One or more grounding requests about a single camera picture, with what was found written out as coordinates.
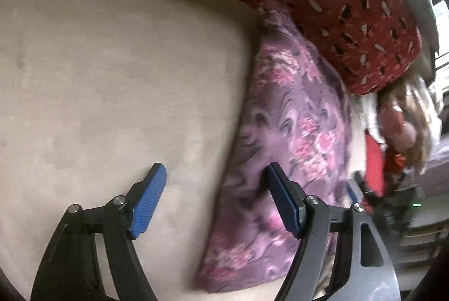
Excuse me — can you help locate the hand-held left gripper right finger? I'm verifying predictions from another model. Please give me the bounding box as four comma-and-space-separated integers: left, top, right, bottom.
265, 162, 401, 301

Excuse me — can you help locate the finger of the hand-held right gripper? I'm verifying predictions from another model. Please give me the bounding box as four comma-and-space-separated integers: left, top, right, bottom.
347, 170, 377, 208

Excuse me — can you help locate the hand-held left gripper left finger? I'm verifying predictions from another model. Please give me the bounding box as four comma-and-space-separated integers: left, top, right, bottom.
31, 163, 167, 301

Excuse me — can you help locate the purple floral cloth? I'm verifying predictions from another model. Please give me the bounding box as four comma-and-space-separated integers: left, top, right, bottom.
194, 0, 355, 295

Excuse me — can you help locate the red cloth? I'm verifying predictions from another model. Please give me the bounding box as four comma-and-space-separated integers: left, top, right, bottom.
364, 131, 387, 198

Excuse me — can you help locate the wooden furniture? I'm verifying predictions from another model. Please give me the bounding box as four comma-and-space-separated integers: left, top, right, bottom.
395, 217, 447, 275

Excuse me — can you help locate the beige bed cushion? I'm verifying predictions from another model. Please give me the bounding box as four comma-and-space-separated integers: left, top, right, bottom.
0, 0, 369, 301

